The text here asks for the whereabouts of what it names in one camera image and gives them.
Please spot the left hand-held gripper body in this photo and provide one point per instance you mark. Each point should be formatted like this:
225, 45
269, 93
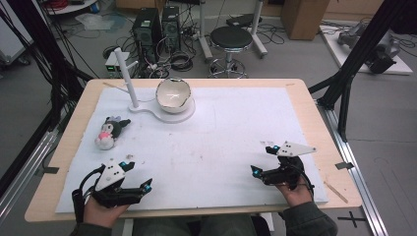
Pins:
109, 178

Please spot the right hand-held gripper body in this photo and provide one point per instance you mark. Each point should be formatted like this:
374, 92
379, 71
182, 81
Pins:
288, 167

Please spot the person's right hand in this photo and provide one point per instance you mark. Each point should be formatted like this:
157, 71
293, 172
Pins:
296, 196

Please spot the person's left hand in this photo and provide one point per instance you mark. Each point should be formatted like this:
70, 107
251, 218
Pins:
101, 214

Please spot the black and white plush toy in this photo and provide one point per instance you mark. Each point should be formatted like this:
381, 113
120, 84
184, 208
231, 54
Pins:
109, 131

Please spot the thin wooden stick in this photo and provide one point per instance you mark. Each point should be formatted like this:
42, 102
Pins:
336, 192
113, 86

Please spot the white table mat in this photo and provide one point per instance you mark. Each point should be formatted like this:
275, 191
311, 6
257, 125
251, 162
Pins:
203, 147

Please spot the white stand with pole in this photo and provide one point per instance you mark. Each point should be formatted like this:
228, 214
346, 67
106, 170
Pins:
154, 109

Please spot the person's legs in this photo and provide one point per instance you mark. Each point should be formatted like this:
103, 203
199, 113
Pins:
196, 226

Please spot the white ceramic bowl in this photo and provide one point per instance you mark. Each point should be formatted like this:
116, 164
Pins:
173, 95

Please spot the white power supply box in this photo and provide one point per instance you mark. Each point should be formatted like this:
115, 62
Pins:
113, 67

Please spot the black round stool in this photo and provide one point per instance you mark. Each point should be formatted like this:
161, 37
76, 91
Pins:
231, 41

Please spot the white platform board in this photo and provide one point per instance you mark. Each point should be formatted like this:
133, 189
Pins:
347, 57

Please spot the white metal stand leg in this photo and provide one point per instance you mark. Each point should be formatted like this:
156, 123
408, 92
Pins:
257, 29
204, 32

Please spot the brown wooden cabinet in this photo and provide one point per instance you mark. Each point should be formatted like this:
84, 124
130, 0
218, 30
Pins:
303, 18

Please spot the black computer tower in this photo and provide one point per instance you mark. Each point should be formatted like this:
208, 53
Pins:
146, 31
171, 28

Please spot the clear plastic sheet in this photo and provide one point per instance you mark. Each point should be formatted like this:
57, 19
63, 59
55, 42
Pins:
101, 21

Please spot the grey and black robot device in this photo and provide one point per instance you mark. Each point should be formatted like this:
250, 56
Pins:
377, 46

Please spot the round white table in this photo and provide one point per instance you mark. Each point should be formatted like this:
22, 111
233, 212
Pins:
70, 6

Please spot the aluminium rail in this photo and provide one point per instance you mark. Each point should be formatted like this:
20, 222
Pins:
357, 177
23, 170

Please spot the black metal frame stand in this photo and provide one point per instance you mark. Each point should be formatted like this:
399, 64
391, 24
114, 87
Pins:
354, 62
49, 65

